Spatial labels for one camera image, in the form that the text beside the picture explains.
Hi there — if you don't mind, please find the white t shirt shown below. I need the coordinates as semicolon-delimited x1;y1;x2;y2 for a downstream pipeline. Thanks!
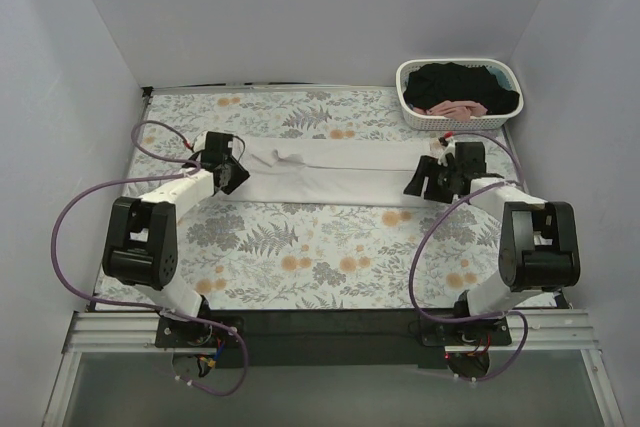
222;137;438;208

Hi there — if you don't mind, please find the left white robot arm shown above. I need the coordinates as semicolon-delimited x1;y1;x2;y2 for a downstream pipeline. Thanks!
102;131;250;347

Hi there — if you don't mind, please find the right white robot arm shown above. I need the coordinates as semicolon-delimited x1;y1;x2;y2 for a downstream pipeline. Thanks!
404;140;581;345

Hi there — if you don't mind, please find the pink garment in basket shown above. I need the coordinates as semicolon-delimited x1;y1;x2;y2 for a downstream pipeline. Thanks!
411;100;488;122

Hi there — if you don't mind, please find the white plastic laundry basket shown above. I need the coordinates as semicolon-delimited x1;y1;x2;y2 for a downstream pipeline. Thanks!
395;58;524;131

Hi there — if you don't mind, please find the black garment in basket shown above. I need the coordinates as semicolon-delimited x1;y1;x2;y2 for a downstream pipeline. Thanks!
403;62;520;115

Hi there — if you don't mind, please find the blue garment in basket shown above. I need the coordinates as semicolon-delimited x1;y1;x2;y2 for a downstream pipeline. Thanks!
490;68;512;90

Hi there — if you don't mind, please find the floral table mat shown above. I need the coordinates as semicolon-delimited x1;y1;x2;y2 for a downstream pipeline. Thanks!
99;88;559;312

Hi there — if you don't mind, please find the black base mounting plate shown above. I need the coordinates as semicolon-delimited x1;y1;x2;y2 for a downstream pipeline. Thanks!
154;308;512;369

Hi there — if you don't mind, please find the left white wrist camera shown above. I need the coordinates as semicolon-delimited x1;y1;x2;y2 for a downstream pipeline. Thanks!
191;131;208;153

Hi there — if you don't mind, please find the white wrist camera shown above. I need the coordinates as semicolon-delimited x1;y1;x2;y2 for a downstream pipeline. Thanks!
431;135;455;166
191;131;208;153

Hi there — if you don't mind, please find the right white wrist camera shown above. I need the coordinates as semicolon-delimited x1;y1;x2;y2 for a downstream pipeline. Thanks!
431;135;455;166

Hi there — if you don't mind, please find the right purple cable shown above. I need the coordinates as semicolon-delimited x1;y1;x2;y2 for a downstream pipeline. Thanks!
409;132;529;383

